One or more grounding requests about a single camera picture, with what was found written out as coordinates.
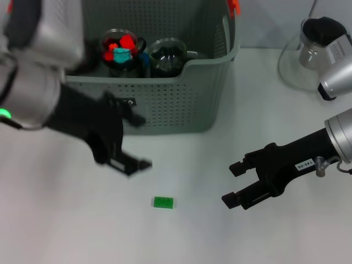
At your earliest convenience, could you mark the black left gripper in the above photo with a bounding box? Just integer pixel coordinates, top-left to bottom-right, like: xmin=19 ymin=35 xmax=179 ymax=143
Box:
xmin=46 ymin=81 xmax=154 ymax=178

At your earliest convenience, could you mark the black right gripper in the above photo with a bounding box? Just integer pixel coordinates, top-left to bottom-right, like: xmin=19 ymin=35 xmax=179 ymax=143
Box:
xmin=221 ymin=127 xmax=336 ymax=211

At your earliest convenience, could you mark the green rectangular brick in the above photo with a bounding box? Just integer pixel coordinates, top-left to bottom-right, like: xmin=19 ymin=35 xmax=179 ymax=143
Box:
xmin=152 ymin=195 xmax=175 ymax=210

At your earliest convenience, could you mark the glass teacup with black sleeve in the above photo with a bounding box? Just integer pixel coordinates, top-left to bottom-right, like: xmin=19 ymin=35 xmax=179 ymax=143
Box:
xmin=148 ymin=37 xmax=199 ymax=69
xmin=101 ymin=29 xmax=147 ymax=69
xmin=108 ymin=64 xmax=144 ymax=79
xmin=150 ymin=64 xmax=183 ymax=79

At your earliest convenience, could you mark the blue square brick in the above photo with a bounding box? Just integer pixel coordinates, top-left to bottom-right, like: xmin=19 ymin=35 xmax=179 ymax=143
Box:
xmin=139 ymin=52 xmax=151 ymax=78

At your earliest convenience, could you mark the teal square brick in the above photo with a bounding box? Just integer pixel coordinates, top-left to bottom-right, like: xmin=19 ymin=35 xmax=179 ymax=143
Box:
xmin=112 ymin=48 xmax=131 ymax=64

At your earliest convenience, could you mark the bright red sloped brick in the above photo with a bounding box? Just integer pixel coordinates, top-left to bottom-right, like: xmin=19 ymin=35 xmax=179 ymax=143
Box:
xmin=119 ymin=35 xmax=136 ymax=51

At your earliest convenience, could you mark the grey perforated storage basket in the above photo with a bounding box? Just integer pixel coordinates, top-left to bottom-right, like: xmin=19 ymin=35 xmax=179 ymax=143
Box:
xmin=63 ymin=0 xmax=243 ymax=135

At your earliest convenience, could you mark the grey right arm cable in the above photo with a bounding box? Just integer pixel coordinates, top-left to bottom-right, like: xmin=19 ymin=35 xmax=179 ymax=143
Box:
xmin=315 ymin=155 xmax=352 ymax=177

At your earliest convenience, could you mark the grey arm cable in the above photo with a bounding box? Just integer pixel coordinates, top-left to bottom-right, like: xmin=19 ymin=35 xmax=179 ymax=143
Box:
xmin=315 ymin=155 xmax=352 ymax=177
xmin=0 ymin=116 xmax=25 ymax=130

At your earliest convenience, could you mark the grey left arm cable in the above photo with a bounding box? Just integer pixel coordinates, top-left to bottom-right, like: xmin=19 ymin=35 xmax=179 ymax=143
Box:
xmin=0 ymin=116 xmax=25 ymax=130

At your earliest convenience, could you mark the glass pitcher with black handle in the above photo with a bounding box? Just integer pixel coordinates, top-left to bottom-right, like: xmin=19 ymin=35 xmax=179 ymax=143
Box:
xmin=278 ymin=16 xmax=349 ymax=93

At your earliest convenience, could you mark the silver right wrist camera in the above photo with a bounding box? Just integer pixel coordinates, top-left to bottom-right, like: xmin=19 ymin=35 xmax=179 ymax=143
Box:
xmin=317 ymin=34 xmax=352 ymax=101

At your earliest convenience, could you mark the orange basket handle clip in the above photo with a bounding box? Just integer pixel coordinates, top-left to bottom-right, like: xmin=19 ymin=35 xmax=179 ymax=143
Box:
xmin=227 ymin=0 xmax=242 ymax=16

